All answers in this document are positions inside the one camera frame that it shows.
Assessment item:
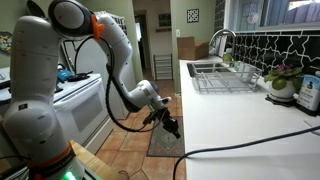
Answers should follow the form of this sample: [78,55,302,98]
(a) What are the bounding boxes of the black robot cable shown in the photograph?
[73,34,169,133]

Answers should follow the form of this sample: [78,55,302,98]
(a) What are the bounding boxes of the potted plant in white pot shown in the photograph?
[264,64,303,102]

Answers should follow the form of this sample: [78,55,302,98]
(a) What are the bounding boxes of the black wire shelf rack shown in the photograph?
[153,54,173,80]

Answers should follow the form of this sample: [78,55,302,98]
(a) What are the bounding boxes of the blue tea kettle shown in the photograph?
[57,65,72,83]

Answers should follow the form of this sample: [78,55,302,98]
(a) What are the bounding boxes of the cardboard box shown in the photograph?
[177,36,209,60]

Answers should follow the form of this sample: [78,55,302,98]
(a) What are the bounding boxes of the metal dish rack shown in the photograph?
[191,62,262,94]

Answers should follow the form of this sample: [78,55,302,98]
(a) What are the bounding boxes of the white light switch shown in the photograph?
[176,29,180,37]

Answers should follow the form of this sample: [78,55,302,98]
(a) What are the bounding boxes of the dark frying pan on wall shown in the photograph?
[26,0,46,18]

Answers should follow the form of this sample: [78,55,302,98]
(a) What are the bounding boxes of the black white wall picture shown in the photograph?
[187,9,199,23]

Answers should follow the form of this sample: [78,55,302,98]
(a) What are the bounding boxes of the olive oil bottle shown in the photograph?
[297,66,320,116]

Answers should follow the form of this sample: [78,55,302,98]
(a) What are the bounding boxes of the patterned floor rug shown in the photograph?
[147,116,185,158]

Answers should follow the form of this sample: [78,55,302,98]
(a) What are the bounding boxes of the black trivet under pot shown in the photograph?
[265,94,297,107]

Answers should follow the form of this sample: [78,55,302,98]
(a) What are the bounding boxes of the white refrigerator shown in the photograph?
[62,39,129,120]

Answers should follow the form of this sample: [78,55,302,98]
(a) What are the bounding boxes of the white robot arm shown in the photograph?
[3,0,180,180]

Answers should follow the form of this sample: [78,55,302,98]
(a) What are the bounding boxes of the green sponge ball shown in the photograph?
[222,54,233,62]

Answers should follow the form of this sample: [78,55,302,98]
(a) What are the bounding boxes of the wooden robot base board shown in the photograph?
[70,140,126,180]

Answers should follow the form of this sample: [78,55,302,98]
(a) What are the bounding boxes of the white kitchen stove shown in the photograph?
[53,74,113,154]

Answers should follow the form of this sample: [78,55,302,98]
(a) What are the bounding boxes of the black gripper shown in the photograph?
[143,108,181,139]

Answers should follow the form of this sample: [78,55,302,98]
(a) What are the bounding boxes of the chrome faucet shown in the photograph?
[209,29,236,57]

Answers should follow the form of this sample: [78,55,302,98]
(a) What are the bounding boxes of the stainless steel sink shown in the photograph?
[187,63,235,78]

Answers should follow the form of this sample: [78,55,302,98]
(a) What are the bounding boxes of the black cable on counter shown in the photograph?
[172,125,320,180]

